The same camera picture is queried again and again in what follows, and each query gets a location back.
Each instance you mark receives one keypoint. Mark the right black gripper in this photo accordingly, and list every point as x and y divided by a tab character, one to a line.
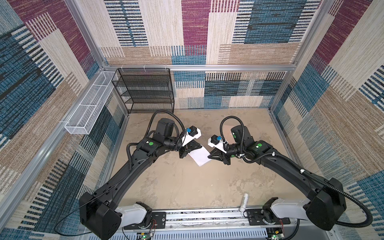
222	152

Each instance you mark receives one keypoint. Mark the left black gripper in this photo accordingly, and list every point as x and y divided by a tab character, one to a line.
183	146

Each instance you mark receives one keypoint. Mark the pink red letter card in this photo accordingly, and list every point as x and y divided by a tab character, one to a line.
200	156

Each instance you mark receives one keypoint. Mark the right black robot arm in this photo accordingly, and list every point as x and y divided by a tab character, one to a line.
324	202

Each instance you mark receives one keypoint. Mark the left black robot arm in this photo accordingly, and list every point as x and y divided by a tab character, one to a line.
100	211

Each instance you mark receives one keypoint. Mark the pale pink open envelope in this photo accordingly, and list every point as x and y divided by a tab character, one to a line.
232	133

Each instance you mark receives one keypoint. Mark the white glue stick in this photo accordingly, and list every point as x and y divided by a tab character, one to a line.
244	203

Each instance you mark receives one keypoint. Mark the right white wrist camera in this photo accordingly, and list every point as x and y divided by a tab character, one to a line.
217	142

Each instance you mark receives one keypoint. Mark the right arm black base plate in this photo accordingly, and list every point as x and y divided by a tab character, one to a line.
260	217

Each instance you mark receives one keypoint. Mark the aluminium mounting rail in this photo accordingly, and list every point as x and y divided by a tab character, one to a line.
220	224

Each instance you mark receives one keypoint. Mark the black wire mesh shelf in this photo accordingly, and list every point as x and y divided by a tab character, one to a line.
145	90

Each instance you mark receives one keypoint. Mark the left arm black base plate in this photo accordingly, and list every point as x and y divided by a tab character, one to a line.
155	220

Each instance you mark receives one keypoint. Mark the white wire mesh basket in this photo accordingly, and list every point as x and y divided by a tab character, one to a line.
87	112

